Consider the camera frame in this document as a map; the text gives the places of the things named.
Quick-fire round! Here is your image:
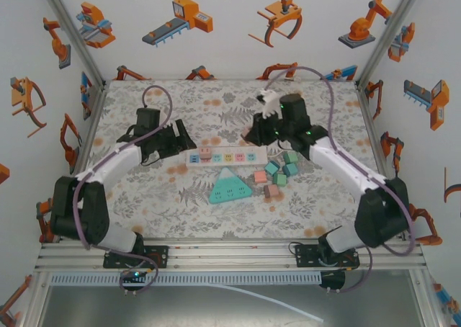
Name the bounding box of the long white power strip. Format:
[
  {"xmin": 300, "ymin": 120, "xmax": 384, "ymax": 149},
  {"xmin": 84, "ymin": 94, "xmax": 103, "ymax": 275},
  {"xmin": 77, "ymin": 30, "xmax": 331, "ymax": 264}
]
[{"xmin": 185, "ymin": 145, "xmax": 269, "ymax": 166}]

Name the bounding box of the teal triangular power strip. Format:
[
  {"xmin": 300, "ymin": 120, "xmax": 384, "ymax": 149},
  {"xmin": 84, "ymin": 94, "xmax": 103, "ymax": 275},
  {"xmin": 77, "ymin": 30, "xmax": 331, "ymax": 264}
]
[{"xmin": 208, "ymin": 166, "xmax": 253, "ymax": 205}]

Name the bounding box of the floral tablecloth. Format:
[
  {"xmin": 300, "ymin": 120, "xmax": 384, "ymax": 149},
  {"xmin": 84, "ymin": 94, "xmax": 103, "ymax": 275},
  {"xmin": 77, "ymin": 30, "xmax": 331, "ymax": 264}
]
[{"xmin": 77, "ymin": 79, "xmax": 400, "ymax": 240}]

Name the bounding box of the circuit board with green light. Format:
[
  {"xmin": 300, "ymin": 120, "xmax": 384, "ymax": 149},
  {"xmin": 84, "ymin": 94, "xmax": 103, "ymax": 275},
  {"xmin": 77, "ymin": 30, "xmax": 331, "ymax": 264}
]
[{"xmin": 120, "ymin": 269, "xmax": 151, "ymax": 289}]

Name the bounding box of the black round connector housing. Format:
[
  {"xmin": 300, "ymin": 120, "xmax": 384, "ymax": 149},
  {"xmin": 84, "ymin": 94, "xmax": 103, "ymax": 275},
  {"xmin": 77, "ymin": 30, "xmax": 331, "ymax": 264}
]
[{"xmin": 319, "ymin": 270, "xmax": 346, "ymax": 292}]

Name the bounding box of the thin white tube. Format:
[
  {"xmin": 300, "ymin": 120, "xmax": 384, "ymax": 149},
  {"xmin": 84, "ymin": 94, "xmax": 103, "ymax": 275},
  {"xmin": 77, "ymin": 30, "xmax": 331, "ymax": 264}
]
[{"xmin": 212, "ymin": 282, "xmax": 325, "ymax": 323}]

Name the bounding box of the grey metal panel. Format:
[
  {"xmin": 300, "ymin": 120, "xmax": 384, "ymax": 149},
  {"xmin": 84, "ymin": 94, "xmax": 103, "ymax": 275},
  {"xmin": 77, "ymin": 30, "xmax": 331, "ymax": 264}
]
[{"xmin": 37, "ymin": 285, "xmax": 435, "ymax": 327}]

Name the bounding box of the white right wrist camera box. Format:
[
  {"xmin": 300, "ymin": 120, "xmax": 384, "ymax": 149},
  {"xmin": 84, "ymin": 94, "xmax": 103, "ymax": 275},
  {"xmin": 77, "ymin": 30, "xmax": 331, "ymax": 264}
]
[{"xmin": 256, "ymin": 89, "xmax": 282, "ymax": 119}]

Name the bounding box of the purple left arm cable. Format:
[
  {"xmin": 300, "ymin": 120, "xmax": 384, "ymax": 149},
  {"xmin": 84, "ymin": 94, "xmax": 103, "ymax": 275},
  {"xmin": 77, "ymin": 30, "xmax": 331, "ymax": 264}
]
[{"xmin": 73, "ymin": 84, "xmax": 174, "ymax": 295}]

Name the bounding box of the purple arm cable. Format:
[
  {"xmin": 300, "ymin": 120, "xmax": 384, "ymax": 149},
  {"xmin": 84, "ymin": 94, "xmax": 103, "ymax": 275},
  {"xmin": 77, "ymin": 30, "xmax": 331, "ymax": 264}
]
[
  {"xmin": 73, "ymin": 84, "xmax": 174, "ymax": 295},
  {"xmin": 264, "ymin": 66, "xmax": 416, "ymax": 295}
]

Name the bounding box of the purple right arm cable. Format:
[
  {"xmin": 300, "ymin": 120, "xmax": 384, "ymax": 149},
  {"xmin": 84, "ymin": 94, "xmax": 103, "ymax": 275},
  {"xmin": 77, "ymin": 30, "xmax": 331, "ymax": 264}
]
[{"xmin": 264, "ymin": 66, "xmax": 416, "ymax": 295}]

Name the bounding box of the aluminium side rail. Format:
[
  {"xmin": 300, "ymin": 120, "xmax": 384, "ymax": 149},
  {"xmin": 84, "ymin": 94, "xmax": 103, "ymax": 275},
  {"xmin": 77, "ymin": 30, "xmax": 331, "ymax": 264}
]
[
  {"xmin": 71, "ymin": 81, "xmax": 109, "ymax": 176},
  {"xmin": 354, "ymin": 81, "xmax": 408, "ymax": 241}
]

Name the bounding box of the grey corner bracket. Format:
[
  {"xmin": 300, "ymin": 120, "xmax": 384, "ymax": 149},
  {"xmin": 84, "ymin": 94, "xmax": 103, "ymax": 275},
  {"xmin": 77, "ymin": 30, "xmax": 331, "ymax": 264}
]
[{"xmin": 81, "ymin": 85, "xmax": 104, "ymax": 122}]

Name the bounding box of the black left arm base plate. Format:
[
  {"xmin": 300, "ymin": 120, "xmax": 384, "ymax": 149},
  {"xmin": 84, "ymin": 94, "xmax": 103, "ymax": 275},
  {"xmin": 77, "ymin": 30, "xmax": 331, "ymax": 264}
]
[{"xmin": 103, "ymin": 245, "xmax": 169, "ymax": 269}]

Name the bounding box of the aluminium frame rail with slots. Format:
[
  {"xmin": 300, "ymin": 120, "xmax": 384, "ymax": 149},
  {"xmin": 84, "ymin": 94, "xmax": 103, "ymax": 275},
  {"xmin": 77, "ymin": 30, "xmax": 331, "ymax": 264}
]
[{"xmin": 34, "ymin": 238, "xmax": 426, "ymax": 272}]

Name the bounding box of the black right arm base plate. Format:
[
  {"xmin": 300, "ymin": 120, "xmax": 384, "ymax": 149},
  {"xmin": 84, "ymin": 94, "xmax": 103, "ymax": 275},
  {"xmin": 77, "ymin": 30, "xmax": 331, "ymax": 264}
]
[{"xmin": 295, "ymin": 243, "xmax": 360, "ymax": 269}]

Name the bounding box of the aluminium frame post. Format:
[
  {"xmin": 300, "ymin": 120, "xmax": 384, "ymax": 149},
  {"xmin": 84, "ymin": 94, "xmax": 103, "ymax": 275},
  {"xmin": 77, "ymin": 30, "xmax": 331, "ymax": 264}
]
[
  {"xmin": 35, "ymin": 0, "xmax": 108, "ymax": 86},
  {"xmin": 354, "ymin": 0, "xmax": 429, "ymax": 86}
]

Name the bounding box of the white slotted cable duct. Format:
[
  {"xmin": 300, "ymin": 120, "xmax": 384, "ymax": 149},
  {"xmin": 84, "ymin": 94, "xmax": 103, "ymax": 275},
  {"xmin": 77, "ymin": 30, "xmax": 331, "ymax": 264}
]
[{"xmin": 48, "ymin": 273, "xmax": 322, "ymax": 287}]

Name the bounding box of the aluminium frame leg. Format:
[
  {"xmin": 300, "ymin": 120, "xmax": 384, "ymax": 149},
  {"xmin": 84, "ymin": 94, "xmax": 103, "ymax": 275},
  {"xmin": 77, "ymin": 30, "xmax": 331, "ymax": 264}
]
[
  {"xmin": 19, "ymin": 271, "xmax": 51, "ymax": 327},
  {"xmin": 409, "ymin": 269, "xmax": 447, "ymax": 327}
]

